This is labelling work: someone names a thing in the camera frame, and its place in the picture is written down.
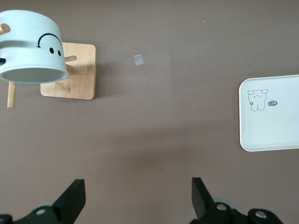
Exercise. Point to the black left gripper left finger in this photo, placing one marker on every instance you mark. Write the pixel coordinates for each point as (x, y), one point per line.
(67, 205)

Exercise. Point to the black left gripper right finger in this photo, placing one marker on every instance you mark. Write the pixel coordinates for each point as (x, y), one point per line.
(201, 200)

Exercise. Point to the white tray with bunny print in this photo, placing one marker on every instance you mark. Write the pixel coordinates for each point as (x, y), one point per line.
(271, 126)

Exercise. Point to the wooden mug stand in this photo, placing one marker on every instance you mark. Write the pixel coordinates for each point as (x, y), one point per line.
(79, 79)

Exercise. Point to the small clear tape piece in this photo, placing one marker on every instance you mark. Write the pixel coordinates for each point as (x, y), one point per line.
(138, 60)

